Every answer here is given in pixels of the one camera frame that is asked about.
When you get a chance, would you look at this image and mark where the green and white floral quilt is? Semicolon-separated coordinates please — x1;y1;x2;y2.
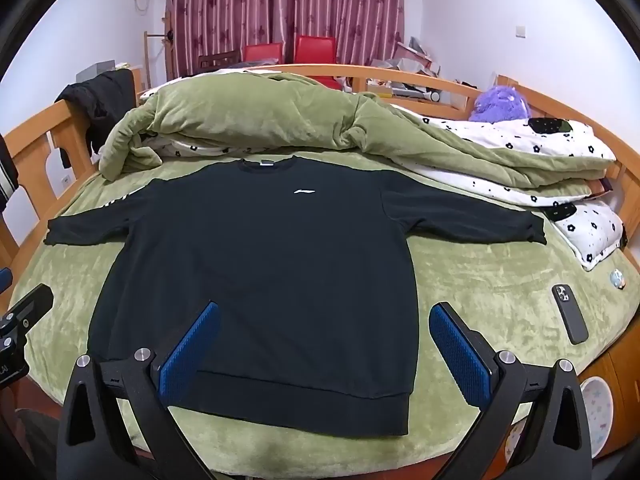
97;72;618;211

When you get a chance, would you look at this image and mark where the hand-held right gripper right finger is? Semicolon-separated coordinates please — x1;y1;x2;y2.
429;301;593;480

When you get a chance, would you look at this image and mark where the black sweatshirt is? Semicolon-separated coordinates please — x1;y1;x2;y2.
44;156;548;437

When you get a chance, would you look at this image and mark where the striped dark cloth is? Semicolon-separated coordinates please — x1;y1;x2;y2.
0;132;21;213

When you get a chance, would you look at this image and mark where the maroon floral curtain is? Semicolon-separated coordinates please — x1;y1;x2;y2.
165;0;406;78

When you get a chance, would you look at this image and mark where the dark wooden chair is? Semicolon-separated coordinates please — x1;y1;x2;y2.
197;51;241;72

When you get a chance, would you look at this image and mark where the purple plush toy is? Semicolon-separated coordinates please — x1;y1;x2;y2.
468;85;531;123

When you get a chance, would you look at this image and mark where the wooden coat rack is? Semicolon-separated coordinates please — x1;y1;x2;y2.
143;17;176;88

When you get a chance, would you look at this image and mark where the cardboard box pile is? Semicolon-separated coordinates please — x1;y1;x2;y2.
367;35;481;106

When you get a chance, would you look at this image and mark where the black jacket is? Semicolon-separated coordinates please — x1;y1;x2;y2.
55;69;136;168

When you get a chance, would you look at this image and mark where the white floral pillow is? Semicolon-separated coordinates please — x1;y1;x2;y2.
542;199;628;272

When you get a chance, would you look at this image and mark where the grey box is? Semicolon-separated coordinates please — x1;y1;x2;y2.
75;60;118;83

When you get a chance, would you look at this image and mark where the green plush bed sheet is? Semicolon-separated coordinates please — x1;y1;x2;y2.
10;152;640;471

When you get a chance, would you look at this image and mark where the black smartphone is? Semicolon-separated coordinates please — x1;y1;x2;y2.
551;284;590;345

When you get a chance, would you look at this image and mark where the white round dish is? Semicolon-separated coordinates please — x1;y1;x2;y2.
502;375;613;461

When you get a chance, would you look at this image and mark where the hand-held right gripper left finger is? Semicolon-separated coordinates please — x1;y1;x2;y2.
56;301;221;480

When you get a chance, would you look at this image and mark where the wooden bed frame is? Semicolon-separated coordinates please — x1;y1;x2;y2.
0;62;640;461

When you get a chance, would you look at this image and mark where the red chair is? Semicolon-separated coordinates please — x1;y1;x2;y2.
241;42;286;66
294;35;337;91

